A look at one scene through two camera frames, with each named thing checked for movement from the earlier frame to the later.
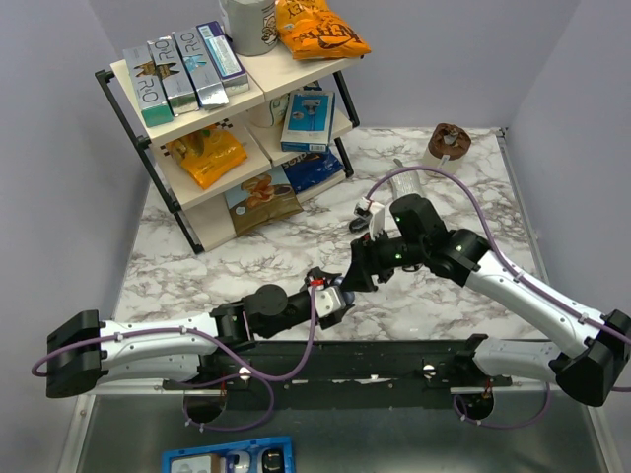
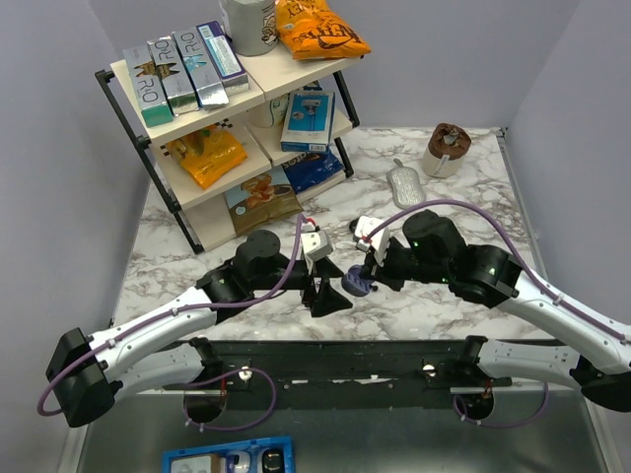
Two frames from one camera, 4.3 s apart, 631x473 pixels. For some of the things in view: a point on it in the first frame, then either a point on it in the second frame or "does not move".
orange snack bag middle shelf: x=207 y=156 does not move
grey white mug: x=250 y=25 does not move
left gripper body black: x=329 y=321 → x=298 y=278
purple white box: x=224 y=58 does not move
